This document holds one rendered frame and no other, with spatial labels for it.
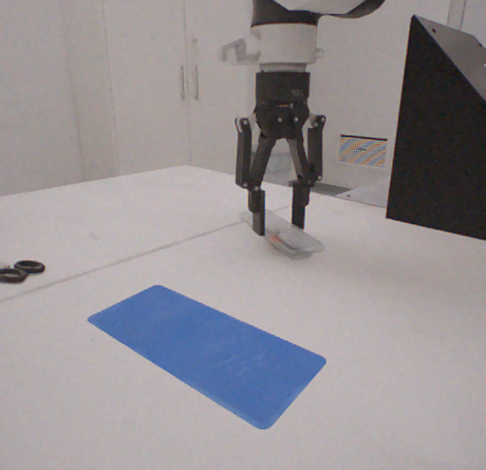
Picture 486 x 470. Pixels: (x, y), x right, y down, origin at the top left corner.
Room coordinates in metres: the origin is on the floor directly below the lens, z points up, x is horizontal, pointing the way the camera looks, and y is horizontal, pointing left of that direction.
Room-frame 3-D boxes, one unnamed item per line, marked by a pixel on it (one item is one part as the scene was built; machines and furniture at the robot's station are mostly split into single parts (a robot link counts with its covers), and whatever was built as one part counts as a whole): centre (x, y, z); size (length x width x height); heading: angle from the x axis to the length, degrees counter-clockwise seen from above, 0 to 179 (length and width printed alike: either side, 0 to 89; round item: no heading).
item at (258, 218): (0.56, -0.03, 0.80); 0.03 x 0.01 x 0.07; 22
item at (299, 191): (0.59, -0.09, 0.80); 0.03 x 0.01 x 0.07; 22
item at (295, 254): (0.57, -0.06, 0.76); 0.18 x 0.06 x 0.02; 23
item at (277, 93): (0.57, -0.06, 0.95); 0.08 x 0.08 x 0.09
